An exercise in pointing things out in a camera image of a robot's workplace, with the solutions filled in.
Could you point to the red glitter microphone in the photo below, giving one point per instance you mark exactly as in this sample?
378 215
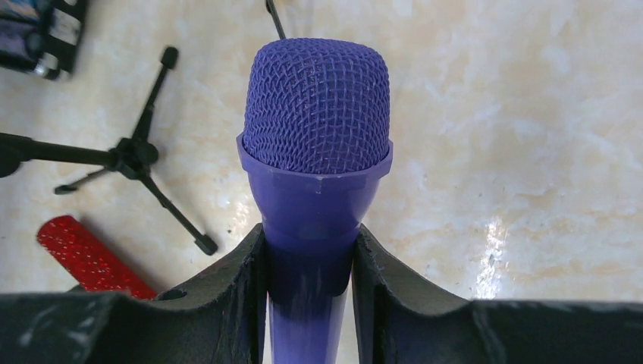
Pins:
95 267

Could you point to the black tripod stand with shockmount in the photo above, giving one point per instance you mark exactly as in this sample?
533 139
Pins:
132 157

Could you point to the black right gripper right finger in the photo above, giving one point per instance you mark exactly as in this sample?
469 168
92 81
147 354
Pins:
401 317

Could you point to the black poker chip case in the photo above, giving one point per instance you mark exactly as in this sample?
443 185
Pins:
42 37

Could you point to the purple microphone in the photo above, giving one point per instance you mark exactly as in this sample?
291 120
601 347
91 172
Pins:
315 145

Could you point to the black tripod stand with clip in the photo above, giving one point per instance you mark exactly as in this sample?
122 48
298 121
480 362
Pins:
272 10

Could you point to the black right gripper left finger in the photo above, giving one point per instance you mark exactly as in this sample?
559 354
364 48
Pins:
217 316

